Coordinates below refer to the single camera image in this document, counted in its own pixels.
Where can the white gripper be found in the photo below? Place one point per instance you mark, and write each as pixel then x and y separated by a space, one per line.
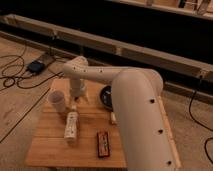
pixel 77 88

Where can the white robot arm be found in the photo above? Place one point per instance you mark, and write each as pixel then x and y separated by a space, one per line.
pixel 135 99

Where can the dark ceramic bowl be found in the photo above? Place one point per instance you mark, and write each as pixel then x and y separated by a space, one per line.
pixel 105 97

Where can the translucent plastic cup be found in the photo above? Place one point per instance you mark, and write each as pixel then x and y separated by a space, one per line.
pixel 57 100

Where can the white plastic bottle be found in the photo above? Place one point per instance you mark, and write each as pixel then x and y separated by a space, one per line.
pixel 70 132

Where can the dark power adapter box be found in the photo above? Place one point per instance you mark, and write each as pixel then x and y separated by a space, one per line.
pixel 35 67

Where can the wooden table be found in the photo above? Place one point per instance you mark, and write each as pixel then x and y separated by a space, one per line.
pixel 49 148

